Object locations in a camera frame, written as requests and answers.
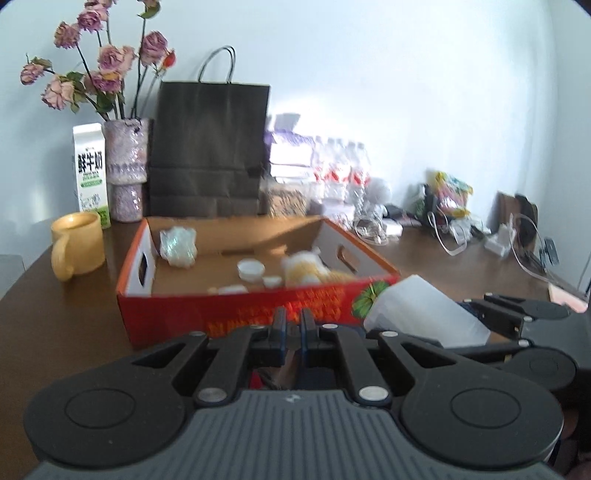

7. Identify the water bottle with red label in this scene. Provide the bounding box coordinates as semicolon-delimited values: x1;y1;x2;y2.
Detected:
348;142;372;206
330;138;352;201
311;136;333;199

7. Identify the flat white box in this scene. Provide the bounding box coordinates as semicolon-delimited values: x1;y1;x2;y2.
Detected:
268;161;317;182

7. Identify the black paper bag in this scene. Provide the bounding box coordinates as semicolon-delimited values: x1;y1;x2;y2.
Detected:
147;45;271;217

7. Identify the white robot-shaped speaker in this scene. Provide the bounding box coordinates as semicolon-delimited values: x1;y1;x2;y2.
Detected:
365;178;393;222

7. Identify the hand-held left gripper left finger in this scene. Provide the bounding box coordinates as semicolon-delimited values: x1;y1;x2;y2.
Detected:
131;307;289;407

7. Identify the black clip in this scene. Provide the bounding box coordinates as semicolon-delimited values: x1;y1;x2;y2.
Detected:
538;236;560;266

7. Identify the white cable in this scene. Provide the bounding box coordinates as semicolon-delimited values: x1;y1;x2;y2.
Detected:
427;210;469;257

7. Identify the clear plastic bag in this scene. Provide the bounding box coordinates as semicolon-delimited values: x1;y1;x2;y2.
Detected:
159;227;198;268

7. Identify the white plug adapter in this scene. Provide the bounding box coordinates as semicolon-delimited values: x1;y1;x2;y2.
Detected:
484;231;513;254

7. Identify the tissue pack in purple plastic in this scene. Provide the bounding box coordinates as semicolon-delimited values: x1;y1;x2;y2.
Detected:
265;113;319;164

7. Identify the clear jar of seeds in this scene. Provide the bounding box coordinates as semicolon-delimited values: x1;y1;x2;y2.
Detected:
261;178;311;217

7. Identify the crumpled white mask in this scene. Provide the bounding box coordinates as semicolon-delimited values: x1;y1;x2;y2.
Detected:
450;219;485;243

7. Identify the red knitted cloth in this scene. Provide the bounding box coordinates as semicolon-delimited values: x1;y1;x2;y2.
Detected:
252;353;296;391

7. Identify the black phone stand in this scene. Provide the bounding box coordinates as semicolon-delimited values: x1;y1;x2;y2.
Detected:
418;184;439;227

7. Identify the translucent plastic jar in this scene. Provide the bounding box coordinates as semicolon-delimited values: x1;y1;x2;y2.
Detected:
363;274;491;349

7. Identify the pink flat item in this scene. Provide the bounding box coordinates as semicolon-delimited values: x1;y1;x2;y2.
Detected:
549;284;589;308

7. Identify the red cardboard box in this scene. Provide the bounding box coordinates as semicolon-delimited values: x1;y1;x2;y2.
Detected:
115;215;402;349

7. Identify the dried rose bouquet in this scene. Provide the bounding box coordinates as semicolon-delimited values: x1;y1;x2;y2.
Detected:
19;0;177;121

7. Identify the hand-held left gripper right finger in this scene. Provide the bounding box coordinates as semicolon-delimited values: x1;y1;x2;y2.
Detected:
299;308;462;407

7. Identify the white yellow plush toy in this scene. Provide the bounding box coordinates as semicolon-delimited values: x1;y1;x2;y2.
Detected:
281;249;358;287

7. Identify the yellow mug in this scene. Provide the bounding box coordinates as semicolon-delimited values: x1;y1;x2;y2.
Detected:
50;211;107;281

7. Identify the brown board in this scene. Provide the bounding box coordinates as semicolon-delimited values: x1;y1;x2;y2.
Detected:
496;191;539;232

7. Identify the colourful snack bag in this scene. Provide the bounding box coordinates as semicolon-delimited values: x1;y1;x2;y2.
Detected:
427;171;474;217

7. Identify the small white cup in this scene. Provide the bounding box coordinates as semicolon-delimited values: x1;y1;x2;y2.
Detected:
237;258;266;281

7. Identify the purple glitter vase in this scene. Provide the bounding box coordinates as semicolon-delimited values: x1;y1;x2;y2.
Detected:
102;117;151;223

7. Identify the clear cable loop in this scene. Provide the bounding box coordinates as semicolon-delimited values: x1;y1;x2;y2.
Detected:
508;213;561;282

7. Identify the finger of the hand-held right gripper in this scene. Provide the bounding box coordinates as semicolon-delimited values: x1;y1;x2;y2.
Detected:
441;339;532;363
455;293;573;340

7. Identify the white green milk carton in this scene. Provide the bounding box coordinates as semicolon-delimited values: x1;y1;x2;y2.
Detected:
71;122;112;230

